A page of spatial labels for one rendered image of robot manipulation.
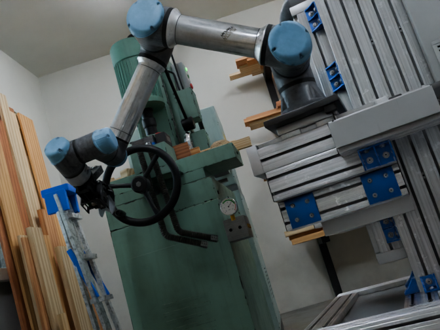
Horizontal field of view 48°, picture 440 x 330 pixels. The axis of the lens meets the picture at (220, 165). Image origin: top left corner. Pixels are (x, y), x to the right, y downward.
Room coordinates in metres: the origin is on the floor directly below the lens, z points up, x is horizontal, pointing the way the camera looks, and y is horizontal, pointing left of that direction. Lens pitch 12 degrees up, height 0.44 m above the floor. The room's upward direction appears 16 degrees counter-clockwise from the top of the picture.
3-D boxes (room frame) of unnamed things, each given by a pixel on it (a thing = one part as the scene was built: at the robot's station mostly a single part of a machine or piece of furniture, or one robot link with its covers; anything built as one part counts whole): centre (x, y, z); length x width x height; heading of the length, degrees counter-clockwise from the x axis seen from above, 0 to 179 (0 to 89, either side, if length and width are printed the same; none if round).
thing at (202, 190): (2.15, 0.23, 0.76); 0.57 x 0.45 x 0.09; 173
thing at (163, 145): (1.83, 0.23, 0.91); 0.15 x 0.14 x 0.09; 83
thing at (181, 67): (2.33, 0.06, 1.40); 0.10 x 0.06 x 0.16; 173
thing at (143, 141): (1.83, 0.23, 0.99); 0.13 x 0.11 x 0.06; 83
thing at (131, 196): (1.97, 0.25, 0.82); 0.40 x 0.21 x 0.04; 83
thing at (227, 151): (1.92, 0.22, 0.87); 0.61 x 0.30 x 0.06; 83
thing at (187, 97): (2.22, 0.06, 1.22); 0.09 x 0.08 x 0.15; 173
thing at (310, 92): (1.45, -0.29, 0.87); 0.15 x 0.15 x 0.10
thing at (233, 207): (1.78, 0.01, 0.65); 0.06 x 0.04 x 0.08; 83
